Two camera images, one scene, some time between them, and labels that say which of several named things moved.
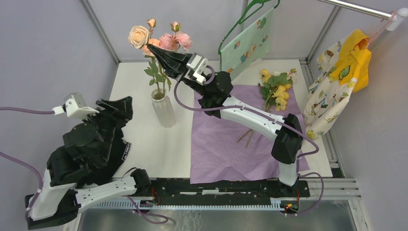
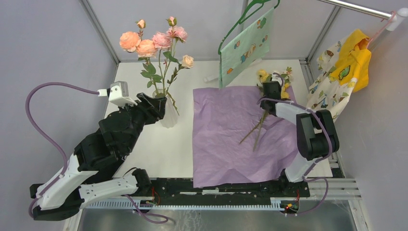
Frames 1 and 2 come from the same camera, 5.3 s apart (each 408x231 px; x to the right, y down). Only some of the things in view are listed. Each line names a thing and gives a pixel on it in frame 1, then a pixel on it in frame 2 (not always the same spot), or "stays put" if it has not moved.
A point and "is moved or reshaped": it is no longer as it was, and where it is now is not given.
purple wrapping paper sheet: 223,150 stays put
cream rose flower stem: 139,36 is moved or reshaped
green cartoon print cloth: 251,44 stays put
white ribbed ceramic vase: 163,108 stays put
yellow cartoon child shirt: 343,66 stays put
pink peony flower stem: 175,40 is moved or reshaped
